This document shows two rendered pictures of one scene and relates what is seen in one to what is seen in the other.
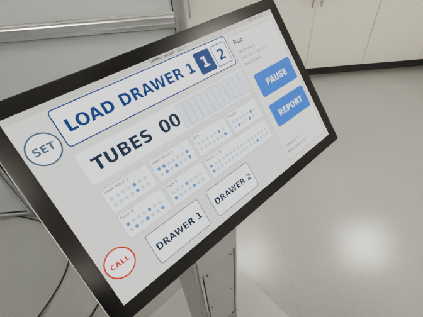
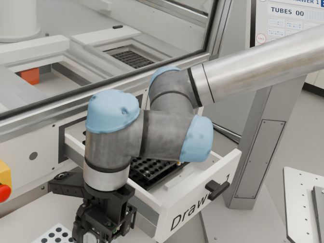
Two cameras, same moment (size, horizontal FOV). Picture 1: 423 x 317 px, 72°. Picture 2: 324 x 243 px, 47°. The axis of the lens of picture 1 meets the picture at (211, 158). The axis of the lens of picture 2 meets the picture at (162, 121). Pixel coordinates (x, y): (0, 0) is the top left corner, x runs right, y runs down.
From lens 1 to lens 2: 124 cm
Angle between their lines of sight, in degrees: 25
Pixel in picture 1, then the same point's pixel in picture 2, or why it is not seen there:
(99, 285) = (252, 39)
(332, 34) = not seen: outside the picture
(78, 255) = (253, 27)
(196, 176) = not seen: hidden behind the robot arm
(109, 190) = (270, 18)
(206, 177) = not seen: hidden behind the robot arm
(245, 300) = (263, 208)
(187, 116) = (306, 15)
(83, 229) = (258, 22)
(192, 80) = (316, 6)
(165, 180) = (288, 28)
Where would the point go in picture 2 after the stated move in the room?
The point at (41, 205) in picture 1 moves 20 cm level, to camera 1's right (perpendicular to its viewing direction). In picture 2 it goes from (253, 9) to (303, 25)
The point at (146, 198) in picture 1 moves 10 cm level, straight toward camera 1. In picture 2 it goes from (279, 28) to (280, 35)
